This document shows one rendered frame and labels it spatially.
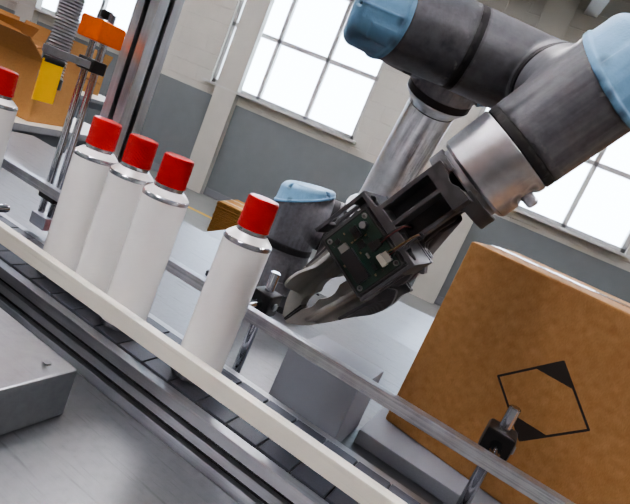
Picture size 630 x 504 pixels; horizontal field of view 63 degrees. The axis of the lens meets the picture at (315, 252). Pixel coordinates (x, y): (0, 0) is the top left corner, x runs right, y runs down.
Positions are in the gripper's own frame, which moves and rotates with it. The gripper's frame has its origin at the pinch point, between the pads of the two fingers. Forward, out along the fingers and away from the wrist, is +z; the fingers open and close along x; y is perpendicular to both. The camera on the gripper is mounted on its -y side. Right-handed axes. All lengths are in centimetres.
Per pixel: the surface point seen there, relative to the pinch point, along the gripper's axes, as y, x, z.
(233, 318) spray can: 1.4, -3.0, 6.1
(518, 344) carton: -20.7, 15.2, -12.4
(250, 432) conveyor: 3.2, 7.4, 9.5
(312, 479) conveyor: 3.3, 13.8, 5.8
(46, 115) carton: -105, -150, 108
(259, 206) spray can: 1.8, -10.3, -3.1
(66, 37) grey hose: -10, -56, 15
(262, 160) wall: -505, -267, 190
